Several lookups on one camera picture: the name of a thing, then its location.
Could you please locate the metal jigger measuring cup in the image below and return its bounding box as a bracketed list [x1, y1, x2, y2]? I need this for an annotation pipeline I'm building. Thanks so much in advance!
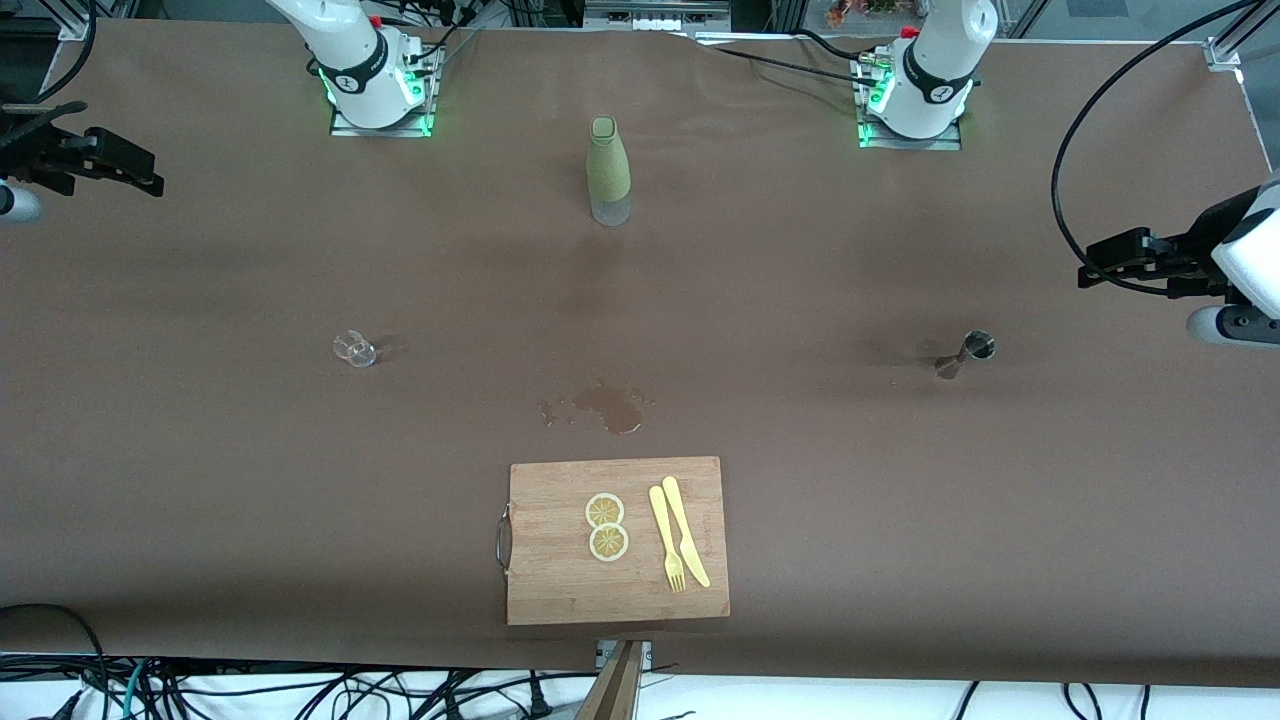
[934, 330, 997, 382]

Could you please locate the brown table cover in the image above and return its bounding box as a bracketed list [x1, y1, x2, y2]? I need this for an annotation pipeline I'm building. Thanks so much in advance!
[0, 18, 1280, 691]

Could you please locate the green sleeved glass bottle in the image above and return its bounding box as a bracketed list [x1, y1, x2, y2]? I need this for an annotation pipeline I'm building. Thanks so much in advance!
[586, 116, 633, 228]

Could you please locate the yellow plastic knife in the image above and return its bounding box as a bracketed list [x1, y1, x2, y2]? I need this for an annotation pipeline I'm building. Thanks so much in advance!
[662, 476, 712, 589]

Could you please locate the grey power strip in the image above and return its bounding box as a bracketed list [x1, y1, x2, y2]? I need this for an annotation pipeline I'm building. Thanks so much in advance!
[584, 0, 733, 33]

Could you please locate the brown liquid spill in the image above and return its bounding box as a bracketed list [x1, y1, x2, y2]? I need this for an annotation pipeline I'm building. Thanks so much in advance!
[538, 383, 656, 437]

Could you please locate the yellow plastic fork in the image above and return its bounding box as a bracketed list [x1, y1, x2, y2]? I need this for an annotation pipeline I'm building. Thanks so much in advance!
[649, 485, 688, 593]

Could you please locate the wooden cutting board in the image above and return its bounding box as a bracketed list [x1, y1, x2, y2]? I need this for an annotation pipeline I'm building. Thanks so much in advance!
[495, 456, 732, 627]

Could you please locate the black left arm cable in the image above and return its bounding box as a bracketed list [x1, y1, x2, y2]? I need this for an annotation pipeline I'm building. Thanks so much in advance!
[1050, 0, 1266, 297]

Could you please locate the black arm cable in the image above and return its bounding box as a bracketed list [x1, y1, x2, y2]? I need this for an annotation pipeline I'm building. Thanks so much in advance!
[35, 0, 98, 103]
[1050, 0, 1266, 297]

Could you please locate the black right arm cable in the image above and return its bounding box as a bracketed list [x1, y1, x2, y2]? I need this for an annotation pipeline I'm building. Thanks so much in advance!
[35, 0, 98, 103]

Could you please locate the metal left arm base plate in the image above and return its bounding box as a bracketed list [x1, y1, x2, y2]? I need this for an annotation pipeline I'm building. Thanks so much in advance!
[856, 55, 964, 152]

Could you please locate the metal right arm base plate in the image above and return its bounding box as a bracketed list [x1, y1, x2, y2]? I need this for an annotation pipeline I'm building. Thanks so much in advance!
[329, 40, 443, 139]

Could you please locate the black base power cable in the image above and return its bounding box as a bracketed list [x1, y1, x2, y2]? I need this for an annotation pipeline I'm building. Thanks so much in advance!
[690, 28, 891, 89]

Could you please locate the thick black floor cable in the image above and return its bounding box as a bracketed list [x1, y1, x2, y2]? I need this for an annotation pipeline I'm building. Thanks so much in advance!
[0, 603, 113, 720]

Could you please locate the small metal bracket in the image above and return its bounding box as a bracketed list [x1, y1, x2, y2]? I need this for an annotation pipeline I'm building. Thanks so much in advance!
[596, 639, 654, 673]

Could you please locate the wooden post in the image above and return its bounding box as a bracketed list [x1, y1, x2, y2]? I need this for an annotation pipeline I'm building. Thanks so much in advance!
[575, 640, 643, 720]

